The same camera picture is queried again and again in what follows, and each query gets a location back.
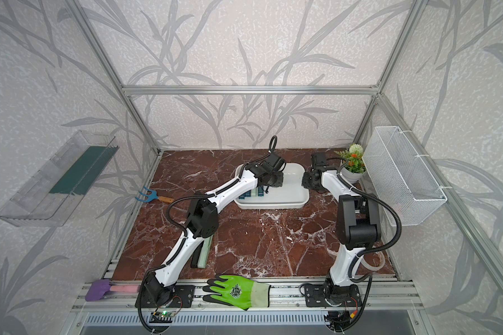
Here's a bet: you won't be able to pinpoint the green black work glove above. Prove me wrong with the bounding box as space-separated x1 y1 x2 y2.
203 274 271 311

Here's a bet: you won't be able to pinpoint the white wire mesh basket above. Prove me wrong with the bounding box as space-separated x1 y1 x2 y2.
363 126 447 227

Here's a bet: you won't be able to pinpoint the small potted flower plant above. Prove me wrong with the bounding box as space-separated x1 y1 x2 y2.
335 143 367 184

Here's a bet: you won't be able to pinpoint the purple pink garden trowel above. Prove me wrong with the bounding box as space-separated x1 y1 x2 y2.
85 279 140 302

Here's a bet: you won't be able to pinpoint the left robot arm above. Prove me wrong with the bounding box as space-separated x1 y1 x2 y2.
135 135 286 309

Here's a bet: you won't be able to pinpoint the blue garden hand rake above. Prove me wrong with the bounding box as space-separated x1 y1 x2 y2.
135 187 174 204

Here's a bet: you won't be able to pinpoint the roll of clear tape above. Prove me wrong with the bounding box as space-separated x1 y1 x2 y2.
360 251 386 272

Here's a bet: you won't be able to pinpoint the light green pliers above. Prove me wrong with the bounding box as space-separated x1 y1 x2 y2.
197 236 213 269

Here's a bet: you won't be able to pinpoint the black pruning pliers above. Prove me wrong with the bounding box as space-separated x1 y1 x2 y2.
190 243 203 268

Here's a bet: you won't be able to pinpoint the clear plastic wall shelf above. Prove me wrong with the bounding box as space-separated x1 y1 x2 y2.
0 131 119 227

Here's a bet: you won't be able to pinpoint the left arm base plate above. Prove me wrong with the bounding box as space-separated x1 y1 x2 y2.
135 286 195 309

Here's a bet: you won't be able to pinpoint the white rectangular storage box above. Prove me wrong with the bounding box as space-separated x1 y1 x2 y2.
235 163 310 209

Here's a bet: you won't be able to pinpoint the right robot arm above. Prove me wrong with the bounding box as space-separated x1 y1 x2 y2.
302 152 402 308

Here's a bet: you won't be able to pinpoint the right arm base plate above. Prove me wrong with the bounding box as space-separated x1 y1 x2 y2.
302 283 362 308

